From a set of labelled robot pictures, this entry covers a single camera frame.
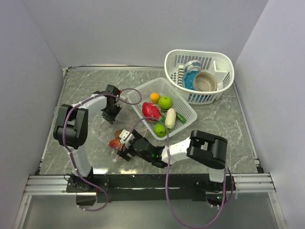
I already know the clear zip top bag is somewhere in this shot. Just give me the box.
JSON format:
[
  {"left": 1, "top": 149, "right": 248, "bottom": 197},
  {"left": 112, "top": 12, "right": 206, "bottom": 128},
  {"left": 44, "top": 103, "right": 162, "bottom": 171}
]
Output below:
[{"left": 108, "top": 129, "right": 144, "bottom": 162}]

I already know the brown fake mushroom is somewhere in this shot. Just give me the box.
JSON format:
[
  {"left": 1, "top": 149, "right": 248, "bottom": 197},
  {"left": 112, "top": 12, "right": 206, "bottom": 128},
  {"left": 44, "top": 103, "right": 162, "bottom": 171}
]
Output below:
[{"left": 114, "top": 129, "right": 122, "bottom": 138}]

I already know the red fake mango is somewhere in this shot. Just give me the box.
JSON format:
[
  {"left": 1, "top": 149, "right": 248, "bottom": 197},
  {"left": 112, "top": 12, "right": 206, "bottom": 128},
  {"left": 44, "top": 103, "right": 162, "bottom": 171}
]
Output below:
[{"left": 108, "top": 138, "right": 123, "bottom": 150}]

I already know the green fake apple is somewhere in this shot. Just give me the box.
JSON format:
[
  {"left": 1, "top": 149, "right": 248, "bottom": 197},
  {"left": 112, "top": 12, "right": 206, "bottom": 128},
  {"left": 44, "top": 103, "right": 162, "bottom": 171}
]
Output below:
[
  {"left": 158, "top": 95, "right": 172, "bottom": 110},
  {"left": 154, "top": 123, "right": 167, "bottom": 138}
]

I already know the red fake dragon fruit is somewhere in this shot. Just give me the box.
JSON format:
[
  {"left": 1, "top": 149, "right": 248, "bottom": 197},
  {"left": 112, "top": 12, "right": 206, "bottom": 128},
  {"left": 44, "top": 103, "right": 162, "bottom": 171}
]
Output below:
[{"left": 142, "top": 102, "right": 164, "bottom": 122}]

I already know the orange fake fruit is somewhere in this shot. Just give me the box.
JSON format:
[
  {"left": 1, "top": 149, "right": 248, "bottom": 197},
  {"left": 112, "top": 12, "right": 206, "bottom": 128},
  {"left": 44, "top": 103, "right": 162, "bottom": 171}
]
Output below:
[{"left": 150, "top": 93, "right": 161, "bottom": 104}]

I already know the green fake leafy vegetable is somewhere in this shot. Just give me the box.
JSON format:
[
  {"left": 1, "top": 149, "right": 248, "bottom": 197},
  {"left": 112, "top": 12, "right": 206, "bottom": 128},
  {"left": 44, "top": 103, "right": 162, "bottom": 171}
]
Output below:
[{"left": 176, "top": 112, "right": 186, "bottom": 123}]

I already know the white rectangular perforated basket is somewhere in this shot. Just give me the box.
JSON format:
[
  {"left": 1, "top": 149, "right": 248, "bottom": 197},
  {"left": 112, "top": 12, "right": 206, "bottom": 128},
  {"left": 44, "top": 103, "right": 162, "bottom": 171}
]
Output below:
[{"left": 127, "top": 78, "right": 197, "bottom": 140}]

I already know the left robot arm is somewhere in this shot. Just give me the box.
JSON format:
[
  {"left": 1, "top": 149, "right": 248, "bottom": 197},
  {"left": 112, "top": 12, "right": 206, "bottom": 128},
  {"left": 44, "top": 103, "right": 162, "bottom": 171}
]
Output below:
[{"left": 53, "top": 85, "right": 122, "bottom": 192}]

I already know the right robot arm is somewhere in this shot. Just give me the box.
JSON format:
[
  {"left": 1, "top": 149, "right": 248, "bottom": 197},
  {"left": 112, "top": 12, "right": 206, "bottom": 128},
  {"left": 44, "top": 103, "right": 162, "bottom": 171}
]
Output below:
[{"left": 114, "top": 130, "right": 228, "bottom": 190}]

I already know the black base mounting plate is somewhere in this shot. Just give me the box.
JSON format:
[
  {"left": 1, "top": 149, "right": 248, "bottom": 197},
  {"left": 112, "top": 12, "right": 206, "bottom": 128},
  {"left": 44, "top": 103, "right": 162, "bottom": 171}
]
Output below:
[{"left": 66, "top": 174, "right": 236, "bottom": 206}]

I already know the beige ceramic bowl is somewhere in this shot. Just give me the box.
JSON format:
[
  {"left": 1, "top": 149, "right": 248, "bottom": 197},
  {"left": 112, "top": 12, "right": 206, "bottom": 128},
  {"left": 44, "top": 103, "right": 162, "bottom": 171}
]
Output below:
[{"left": 193, "top": 72, "right": 217, "bottom": 92}]

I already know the blue white patterned bowl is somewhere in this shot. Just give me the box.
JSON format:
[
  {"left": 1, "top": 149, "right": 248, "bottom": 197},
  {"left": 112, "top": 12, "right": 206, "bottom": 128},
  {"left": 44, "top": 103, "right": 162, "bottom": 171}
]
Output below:
[{"left": 183, "top": 60, "right": 201, "bottom": 73}]

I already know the white oval dish rack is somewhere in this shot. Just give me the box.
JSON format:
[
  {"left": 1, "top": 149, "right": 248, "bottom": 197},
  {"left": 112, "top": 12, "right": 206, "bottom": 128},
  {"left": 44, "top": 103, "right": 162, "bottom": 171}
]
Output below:
[{"left": 164, "top": 50, "right": 234, "bottom": 105}]

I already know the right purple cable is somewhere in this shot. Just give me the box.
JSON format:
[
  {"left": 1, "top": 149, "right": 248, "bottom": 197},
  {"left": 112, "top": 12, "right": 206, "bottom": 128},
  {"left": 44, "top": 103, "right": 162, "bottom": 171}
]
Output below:
[{"left": 125, "top": 116, "right": 235, "bottom": 229}]

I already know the purple cable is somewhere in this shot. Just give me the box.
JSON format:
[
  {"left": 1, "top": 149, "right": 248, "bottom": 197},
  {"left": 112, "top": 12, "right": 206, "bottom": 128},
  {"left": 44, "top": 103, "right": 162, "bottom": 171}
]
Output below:
[
  {"left": 125, "top": 116, "right": 235, "bottom": 229},
  {"left": 62, "top": 88, "right": 142, "bottom": 213}
]

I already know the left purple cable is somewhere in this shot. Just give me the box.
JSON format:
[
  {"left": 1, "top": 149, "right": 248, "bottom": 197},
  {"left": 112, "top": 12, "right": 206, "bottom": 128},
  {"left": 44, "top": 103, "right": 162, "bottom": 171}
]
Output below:
[{"left": 62, "top": 88, "right": 142, "bottom": 213}]

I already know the aluminium frame rail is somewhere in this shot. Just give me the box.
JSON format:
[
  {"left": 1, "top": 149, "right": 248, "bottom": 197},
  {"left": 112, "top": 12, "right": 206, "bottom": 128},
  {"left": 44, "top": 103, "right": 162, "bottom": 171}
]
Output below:
[{"left": 13, "top": 173, "right": 287, "bottom": 229}]

